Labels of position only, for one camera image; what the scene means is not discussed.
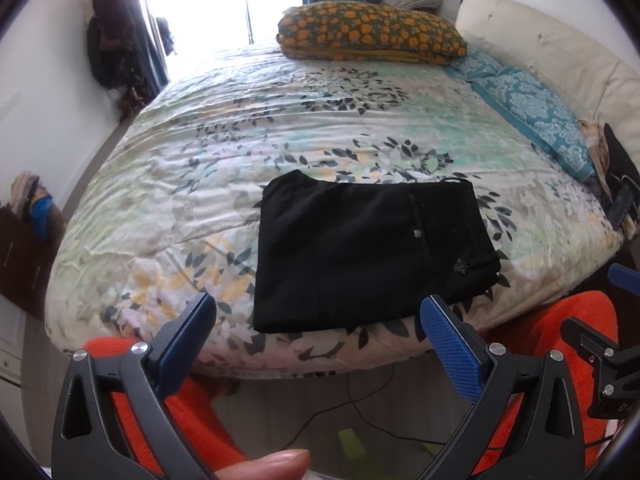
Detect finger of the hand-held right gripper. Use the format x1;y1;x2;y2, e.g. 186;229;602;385
560;316;623;361
607;264;640;293

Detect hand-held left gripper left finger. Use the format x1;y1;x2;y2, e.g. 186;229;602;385
50;291;218;480

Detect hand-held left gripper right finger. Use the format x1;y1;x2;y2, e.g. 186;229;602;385
415;294;586;480

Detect black pants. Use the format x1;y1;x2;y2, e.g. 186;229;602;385
252;169;502;333

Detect person's orange pants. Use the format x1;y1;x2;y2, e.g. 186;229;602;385
80;290;621;480

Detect person's left hand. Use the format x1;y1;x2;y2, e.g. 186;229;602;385
212;449;311;480

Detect black smartphone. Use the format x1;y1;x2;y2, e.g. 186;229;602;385
607;182;637;228

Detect black garment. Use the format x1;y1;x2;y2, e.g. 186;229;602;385
602;122;640;201

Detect beige cloth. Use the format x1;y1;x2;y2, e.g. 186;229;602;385
577;117;608;176

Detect white drawer unit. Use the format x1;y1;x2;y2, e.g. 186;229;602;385
0;295;26;376

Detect bed with floral sheet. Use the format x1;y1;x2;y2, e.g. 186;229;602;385
44;42;626;378

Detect brown wooden cabinet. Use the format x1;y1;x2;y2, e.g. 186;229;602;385
0;202;68;321

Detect large teal patterned pillow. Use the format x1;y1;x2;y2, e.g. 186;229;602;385
472;67;598;183

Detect pile of folded clothes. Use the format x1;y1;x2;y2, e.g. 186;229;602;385
11;171;53;243

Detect white padded headboard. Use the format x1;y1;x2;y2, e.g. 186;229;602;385
452;0;640;136

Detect small teal patterned pillow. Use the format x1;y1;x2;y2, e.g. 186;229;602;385
445;50;503;81

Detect dark blue cloth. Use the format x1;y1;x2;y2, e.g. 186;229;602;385
155;16;177;57

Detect dark hanging clothes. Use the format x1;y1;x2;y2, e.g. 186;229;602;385
86;0;151;111

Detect orange patterned pillow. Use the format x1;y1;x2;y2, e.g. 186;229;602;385
276;1;468;67

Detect glass balcony door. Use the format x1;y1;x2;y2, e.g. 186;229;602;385
135;0;306;81

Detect black cable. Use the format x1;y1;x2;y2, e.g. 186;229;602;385
290;365;451;447

